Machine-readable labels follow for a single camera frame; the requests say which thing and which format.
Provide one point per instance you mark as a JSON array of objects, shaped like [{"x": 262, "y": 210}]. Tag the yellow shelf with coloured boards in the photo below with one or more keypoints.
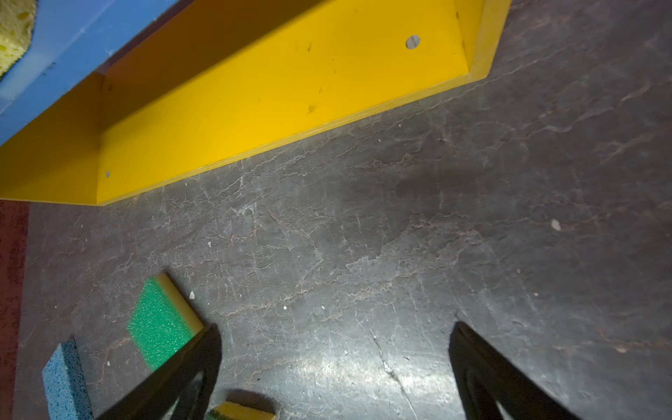
[{"x": 116, "y": 98}]

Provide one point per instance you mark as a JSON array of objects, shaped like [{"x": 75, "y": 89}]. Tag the dark green wavy sponge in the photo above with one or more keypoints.
[
  {"x": 17, "y": 23},
  {"x": 233, "y": 411}
]

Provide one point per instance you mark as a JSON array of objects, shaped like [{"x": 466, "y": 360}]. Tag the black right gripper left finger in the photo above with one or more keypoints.
[{"x": 182, "y": 385}]

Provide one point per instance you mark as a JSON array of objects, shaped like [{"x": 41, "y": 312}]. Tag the blue cellulose sponge near rail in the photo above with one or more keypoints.
[{"x": 64, "y": 383}]

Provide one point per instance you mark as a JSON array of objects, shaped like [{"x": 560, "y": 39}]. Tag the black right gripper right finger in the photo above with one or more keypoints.
[{"x": 486, "y": 381}]

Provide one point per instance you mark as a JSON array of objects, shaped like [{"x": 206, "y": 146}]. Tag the green scourer yellow sponge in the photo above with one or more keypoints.
[{"x": 162, "y": 321}]

